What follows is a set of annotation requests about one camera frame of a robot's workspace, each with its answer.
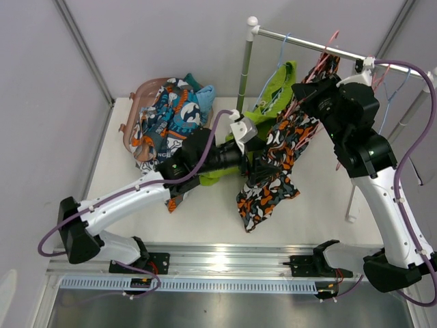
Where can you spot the slotted cable duct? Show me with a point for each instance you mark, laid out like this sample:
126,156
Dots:
169,284

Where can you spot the orange blue patterned shorts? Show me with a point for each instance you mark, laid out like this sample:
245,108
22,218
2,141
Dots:
160,128

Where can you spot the light blue shorts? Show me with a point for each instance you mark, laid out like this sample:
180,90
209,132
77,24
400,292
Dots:
205,98

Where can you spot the pink translucent plastic basin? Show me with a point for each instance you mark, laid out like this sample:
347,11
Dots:
144,96

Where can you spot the light blue hanger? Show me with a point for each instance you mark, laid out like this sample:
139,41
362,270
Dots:
279,64
390,98

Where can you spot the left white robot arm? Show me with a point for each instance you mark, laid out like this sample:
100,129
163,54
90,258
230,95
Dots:
84,223

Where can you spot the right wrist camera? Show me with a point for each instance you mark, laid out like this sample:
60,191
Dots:
364,68

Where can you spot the orange grey camouflage shorts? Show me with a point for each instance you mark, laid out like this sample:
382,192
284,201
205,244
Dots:
256,204

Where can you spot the metal clothes rack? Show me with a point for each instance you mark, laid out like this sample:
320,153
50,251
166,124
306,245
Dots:
254,29

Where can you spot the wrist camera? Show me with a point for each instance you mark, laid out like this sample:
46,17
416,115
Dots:
242,128
364,68

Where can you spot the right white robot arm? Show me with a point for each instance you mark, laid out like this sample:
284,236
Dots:
347,110

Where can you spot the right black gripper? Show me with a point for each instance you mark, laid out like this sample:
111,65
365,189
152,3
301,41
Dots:
311,92

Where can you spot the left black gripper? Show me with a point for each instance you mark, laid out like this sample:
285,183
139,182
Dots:
258,172

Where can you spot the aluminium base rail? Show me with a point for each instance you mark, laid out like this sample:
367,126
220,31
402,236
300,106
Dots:
227,260

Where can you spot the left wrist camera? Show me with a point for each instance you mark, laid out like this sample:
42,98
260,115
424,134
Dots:
242,128

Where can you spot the teal green shorts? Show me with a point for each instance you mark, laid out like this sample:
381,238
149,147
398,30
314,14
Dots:
194,84

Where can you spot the lime green shorts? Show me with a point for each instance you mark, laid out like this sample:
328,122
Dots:
276,98

